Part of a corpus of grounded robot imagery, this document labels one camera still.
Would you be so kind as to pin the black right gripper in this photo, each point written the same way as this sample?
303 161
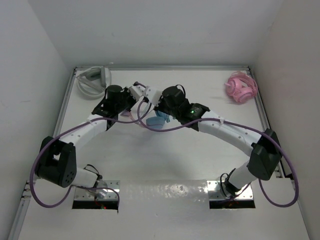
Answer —
160 106

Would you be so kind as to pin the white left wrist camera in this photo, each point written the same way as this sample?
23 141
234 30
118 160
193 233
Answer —
136 91

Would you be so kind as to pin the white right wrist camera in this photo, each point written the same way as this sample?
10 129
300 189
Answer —
153 95

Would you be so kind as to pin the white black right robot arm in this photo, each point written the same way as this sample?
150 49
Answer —
260 148

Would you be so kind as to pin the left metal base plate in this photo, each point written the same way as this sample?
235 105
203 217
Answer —
107 190

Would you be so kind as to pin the metal base plate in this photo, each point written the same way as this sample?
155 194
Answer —
107 190
217 191

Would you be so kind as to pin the pink wrapped headphones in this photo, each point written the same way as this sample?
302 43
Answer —
241 87

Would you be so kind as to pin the grey white headphones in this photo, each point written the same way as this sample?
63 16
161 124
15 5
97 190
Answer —
93 82

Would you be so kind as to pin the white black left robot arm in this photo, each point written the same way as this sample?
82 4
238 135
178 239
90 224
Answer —
58 161

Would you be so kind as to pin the pink blue cat-ear headphones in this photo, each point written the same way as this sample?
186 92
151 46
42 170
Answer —
156 122

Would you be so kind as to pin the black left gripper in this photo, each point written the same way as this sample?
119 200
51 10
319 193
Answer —
127 92

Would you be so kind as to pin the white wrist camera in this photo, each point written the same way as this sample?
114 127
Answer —
136 91
153 95

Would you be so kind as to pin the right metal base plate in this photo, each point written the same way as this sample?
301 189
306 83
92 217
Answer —
217 191

